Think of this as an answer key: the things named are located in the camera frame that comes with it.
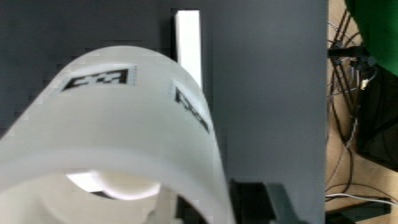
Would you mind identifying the green backdrop cloth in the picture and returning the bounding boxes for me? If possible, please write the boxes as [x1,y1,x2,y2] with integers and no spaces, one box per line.
[344,0,398,76]

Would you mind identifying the white L-shaped table fence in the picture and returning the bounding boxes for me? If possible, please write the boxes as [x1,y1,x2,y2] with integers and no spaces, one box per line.
[173,10,202,85]

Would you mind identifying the black floor cables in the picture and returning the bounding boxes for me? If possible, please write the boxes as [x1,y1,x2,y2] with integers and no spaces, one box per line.
[324,6,398,224]

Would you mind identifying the white lamp shade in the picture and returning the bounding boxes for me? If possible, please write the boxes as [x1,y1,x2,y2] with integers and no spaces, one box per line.
[0,46,234,224]

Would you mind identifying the white floor cable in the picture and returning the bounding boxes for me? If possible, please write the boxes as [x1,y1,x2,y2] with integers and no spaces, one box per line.
[324,193,398,207]

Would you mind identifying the black equipment box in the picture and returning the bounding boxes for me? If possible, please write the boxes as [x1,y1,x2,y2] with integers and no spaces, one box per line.
[356,66,398,172]

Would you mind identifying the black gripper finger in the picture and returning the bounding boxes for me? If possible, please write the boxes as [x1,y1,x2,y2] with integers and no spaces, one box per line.
[228,180,308,224]

